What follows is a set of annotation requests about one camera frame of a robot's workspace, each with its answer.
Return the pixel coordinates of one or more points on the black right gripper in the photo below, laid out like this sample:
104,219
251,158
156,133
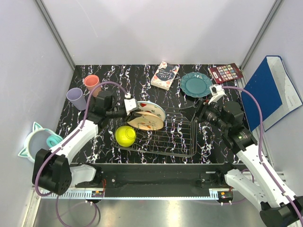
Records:
198,111

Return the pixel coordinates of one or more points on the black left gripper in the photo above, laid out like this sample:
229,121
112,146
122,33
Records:
133,115

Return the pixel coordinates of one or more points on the white plate with strawberries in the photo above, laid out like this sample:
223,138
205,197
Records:
153,108

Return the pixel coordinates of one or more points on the beige speckled plate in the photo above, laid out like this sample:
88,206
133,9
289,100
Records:
150,122

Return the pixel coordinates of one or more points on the yellow-green bowl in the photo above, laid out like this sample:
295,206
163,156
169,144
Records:
125,136

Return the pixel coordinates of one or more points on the teal scalloped plate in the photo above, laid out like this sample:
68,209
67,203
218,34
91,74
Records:
196,85

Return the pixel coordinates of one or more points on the grey wire dish rack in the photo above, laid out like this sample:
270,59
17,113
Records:
177,138

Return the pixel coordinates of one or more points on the lilac cup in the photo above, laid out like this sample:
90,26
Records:
76,97

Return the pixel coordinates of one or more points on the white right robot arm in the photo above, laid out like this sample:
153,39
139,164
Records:
277,204

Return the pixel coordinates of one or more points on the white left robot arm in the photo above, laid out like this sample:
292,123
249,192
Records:
53,172

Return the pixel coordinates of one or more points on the floral cover book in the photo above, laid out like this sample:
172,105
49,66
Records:
164,75

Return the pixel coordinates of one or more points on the dark red booklet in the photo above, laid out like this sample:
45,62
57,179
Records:
225,73

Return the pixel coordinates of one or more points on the teal headphones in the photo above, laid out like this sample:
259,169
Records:
53,140

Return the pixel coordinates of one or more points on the white cat-ear basket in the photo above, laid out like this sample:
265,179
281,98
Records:
35,141

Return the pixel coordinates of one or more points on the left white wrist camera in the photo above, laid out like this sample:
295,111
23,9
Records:
130,103

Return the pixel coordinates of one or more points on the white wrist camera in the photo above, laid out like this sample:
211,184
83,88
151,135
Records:
130,103
217,93

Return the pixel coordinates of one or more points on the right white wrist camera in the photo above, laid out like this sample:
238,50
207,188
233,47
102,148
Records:
217,93

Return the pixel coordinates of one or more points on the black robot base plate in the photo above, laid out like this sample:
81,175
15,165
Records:
159,180

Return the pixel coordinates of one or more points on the blue ring binder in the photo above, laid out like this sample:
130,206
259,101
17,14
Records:
274,90

